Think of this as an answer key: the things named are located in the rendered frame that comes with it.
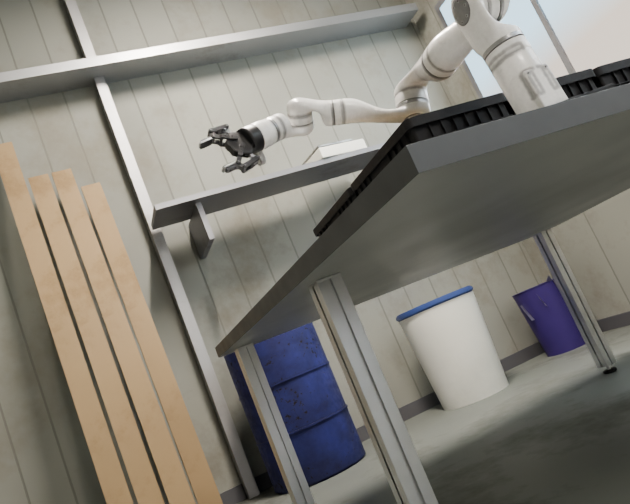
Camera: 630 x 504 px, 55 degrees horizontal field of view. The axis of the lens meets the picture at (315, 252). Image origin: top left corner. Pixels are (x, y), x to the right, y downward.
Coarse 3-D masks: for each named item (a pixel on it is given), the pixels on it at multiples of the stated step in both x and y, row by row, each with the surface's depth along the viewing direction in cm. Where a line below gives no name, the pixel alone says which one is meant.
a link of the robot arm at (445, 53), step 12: (504, 0) 127; (504, 12) 128; (456, 24) 141; (444, 36) 143; (456, 36) 141; (432, 48) 145; (444, 48) 143; (456, 48) 142; (468, 48) 141; (432, 60) 146; (444, 60) 144; (456, 60) 144; (432, 72) 149; (444, 72) 148
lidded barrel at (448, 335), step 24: (408, 312) 339; (432, 312) 333; (456, 312) 332; (480, 312) 345; (408, 336) 348; (432, 336) 333; (456, 336) 330; (480, 336) 334; (432, 360) 336; (456, 360) 329; (480, 360) 330; (432, 384) 344; (456, 384) 330; (480, 384) 327; (504, 384) 333; (456, 408) 332
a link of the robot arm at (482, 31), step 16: (464, 0) 126; (480, 0) 124; (496, 0) 126; (464, 16) 128; (480, 16) 124; (496, 16) 128; (464, 32) 130; (480, 32) 126; (496, 32) 123; (512, 32) 123; (480, 48) 127
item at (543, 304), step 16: (544, 288) 373; (528, 304) 379; (544, 304) 373; (560, 304) 372; (528, 320) 385; (544, 320) 374; (560, 320) 371; (544, 336) 377; (560, 336) 371; (576, 336) 370; (560, 352) 372
